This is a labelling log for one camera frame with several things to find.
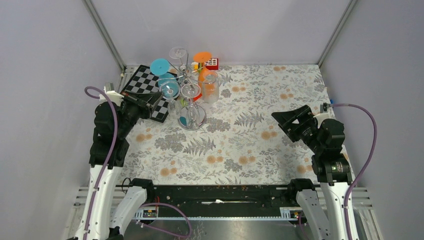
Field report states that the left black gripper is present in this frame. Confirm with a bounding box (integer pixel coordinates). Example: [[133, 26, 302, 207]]
[[117, 90, 164, 138]]

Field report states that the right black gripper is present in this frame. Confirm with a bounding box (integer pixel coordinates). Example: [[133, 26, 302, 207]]
[[270, 104, 324, 153]]

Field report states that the clear wine glass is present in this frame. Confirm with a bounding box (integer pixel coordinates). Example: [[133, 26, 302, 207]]
[[179, 83, 201, 130], [159, 80, 182, 120], [169, 46, 189, 77]]

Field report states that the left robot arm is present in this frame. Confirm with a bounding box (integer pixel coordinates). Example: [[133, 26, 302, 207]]
[[73, 86, 163, 240]]

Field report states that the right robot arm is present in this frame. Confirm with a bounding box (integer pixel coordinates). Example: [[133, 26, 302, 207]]
[[271, 104, 359, 240]]

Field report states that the blue wine glass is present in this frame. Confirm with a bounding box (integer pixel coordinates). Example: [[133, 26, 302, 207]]
[[157, 73, 180, 99], [150, 58, 170, 76]]

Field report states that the chrome wine glass rack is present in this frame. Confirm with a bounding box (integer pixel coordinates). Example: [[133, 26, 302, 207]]
[[159, 64, 206, 131]]

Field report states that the orange wine glass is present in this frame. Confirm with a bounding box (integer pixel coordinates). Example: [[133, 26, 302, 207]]
[[193, 51, 219, 87]]

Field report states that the black white checkerboard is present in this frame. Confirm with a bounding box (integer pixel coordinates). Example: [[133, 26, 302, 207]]
[[116, 65, 177, 127]]

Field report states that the floral tablecloth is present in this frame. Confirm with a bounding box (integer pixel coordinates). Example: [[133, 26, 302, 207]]
[[118, 65, 330, 185]]

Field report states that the red white block toy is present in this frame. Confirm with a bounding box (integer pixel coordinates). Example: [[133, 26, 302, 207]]
[[191, 58, 219, 73]]

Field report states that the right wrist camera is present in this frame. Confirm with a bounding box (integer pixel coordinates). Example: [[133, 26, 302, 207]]
[[314, 102, 332, 124]]

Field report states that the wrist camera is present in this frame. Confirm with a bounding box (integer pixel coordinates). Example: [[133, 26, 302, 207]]
[[314, 102, 332, 124], [103, 82, 124, 106]]

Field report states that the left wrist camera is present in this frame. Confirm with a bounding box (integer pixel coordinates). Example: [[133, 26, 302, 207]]
[[103, 82, 124, 106]]

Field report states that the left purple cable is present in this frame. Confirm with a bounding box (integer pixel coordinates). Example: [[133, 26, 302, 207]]
[[82, 86, 119, 240]]

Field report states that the purple cable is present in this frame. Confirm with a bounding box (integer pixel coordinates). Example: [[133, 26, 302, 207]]
[[82, 86, 119, 240], [331, 103, 379, 240]]

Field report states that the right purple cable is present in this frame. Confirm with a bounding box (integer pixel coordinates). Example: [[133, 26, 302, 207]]
[[331, 103, 379, 240]]

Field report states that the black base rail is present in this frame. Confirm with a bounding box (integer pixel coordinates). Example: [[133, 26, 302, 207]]
[[134, 185, 300, 221]]

